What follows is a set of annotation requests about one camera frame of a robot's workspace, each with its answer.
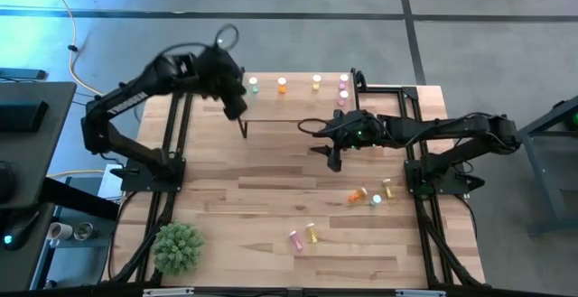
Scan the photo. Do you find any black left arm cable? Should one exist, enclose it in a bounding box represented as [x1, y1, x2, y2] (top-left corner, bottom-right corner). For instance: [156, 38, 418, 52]
[160, 23, 240, 59]

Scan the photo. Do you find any grey metal table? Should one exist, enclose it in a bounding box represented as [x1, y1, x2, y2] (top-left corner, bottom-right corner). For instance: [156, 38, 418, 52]
[498, 94, 578, 236]

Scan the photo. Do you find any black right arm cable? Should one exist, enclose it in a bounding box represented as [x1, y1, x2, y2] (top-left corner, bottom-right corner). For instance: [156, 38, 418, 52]
[296, 117, 338, 138]

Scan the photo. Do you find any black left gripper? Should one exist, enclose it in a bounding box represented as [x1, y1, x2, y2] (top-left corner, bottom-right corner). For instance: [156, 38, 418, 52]
[196, 46, 248, 121]

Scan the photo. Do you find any black box device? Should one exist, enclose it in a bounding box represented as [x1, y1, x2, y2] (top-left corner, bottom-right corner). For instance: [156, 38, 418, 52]
[0, 100, 50, 134]

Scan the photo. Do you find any green artificial plant ball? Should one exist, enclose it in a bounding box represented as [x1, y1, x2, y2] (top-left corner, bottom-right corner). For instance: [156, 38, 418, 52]
[152, 220, 205, 277]

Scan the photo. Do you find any black aluminium rig frame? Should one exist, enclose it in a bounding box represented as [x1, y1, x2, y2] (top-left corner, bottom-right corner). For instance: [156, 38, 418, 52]
[106, 83, 487, 292]

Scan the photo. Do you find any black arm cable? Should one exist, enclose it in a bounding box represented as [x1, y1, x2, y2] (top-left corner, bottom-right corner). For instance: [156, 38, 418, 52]
[160, 23, 240, 59]
[296, 117, 338, 138]

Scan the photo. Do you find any white cup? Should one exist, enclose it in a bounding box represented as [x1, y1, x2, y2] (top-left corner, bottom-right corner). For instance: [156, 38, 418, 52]
[47, 221, 74, 244]

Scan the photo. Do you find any metal cup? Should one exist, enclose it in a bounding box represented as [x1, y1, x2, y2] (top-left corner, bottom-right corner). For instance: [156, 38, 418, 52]
[73, 221, 95, 242]

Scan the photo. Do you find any black device with green light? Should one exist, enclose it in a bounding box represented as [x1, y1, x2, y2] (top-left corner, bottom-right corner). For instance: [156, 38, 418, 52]
[0, 209, 41, 251]

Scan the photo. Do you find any yellow extension cable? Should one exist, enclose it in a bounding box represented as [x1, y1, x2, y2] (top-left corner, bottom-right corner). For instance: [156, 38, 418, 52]
[39, 0, 106, 97]

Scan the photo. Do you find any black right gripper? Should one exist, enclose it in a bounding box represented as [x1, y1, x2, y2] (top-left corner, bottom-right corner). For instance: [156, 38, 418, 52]
[310, 109, 389, 173]

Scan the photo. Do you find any black desk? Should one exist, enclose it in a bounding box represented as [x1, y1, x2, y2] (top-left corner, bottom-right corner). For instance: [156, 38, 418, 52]
[0, 81, 78, 210]

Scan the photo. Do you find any silver metal bracket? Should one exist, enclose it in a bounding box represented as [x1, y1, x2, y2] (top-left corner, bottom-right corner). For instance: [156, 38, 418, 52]
[395, 288, 448, 297]
[142, 287, 196, 297]

